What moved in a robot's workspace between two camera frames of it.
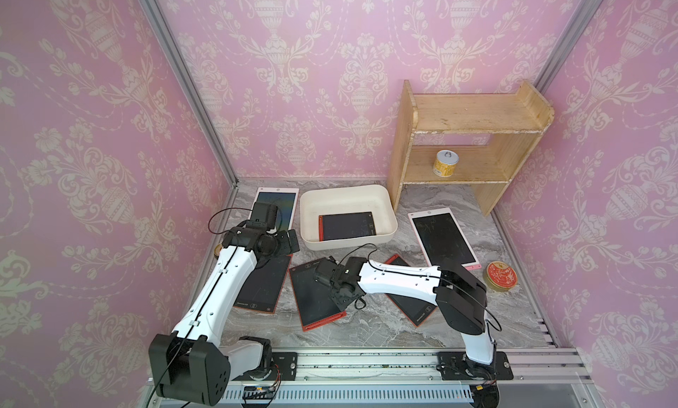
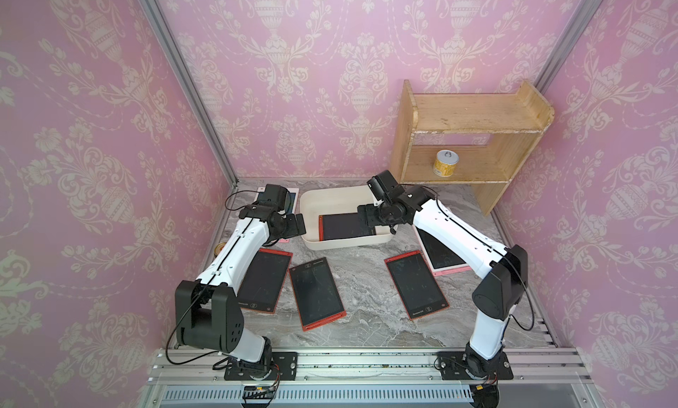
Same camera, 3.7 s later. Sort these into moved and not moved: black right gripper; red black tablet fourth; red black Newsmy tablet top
Moved: black right gripper
Not moved: red black tablet fourth; red black Newsmy tablet top
